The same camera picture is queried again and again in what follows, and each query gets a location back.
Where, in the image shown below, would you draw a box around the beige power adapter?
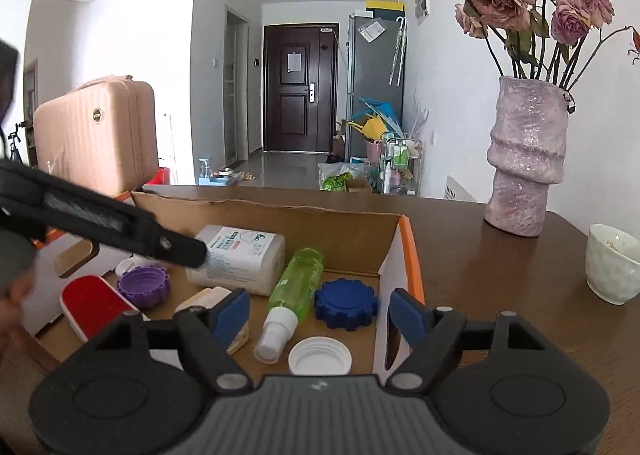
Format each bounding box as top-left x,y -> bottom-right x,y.
175,286 -> 250,355

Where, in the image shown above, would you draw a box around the red white lint brush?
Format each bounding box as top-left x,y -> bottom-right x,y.
60,275 -> 154,342

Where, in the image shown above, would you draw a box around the white ridged lid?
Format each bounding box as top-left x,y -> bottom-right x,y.
288,336 -> 352,376

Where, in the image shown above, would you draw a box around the person left hand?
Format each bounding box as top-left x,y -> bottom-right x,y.
0,267 -> 35,353

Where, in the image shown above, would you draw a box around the white cylindrical container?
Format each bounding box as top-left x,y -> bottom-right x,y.
114,255 -> 164,277

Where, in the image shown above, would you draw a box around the black tripod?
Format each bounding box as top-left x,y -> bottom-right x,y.
9,122 -> 26,164

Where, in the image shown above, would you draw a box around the purple plastic cap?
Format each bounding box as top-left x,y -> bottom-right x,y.
116,267 -> 170,309

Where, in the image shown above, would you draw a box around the white wipes canister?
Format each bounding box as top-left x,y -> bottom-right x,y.
186,226 -> 286,297

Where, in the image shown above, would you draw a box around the green spray bottle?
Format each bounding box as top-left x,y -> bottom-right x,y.
254,248 -> 326,364

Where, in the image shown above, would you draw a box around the blue plastic cap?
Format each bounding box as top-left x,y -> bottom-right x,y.
314,279 -> 378,331

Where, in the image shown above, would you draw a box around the red orange cardboard box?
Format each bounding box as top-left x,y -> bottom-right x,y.
2,193 -> 424,380

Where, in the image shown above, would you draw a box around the pink suitcase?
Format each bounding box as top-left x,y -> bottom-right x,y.
34,76 -> 158,197

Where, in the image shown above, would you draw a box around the small cardboard box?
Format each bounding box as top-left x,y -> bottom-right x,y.
345,179 -> 372,193

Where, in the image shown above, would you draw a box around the white ceramic cup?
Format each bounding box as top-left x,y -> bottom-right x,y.
586,223 -> 640,305

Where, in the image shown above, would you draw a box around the pink textured vase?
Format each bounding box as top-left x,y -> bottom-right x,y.
485,76 -> 575,237

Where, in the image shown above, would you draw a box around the yellow watering can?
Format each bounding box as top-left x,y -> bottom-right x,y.
347,115 -> 393,142

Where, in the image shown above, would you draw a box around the dark brown door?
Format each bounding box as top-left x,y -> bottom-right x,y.
262,24 -> 338,153

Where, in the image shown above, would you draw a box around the grey refrigerator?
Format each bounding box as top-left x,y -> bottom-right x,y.
344,12 -> 409,164

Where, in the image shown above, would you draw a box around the dried pink flowers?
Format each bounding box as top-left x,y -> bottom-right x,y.
454,0 -> 639,92

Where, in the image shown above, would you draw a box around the wire storage rack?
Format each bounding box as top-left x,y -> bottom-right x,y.
380,132 -> 423,196

